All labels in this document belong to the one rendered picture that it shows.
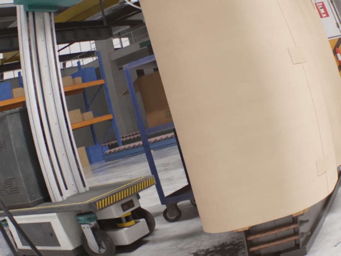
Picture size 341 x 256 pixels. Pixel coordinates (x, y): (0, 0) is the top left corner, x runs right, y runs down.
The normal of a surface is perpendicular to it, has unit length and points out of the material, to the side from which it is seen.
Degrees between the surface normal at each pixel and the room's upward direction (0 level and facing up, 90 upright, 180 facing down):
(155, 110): 90
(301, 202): 90
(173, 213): 90
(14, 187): 90
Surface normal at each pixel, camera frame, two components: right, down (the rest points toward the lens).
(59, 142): 0.89, -0.25
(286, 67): 0.23, -0.05
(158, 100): -0.42, 0.13
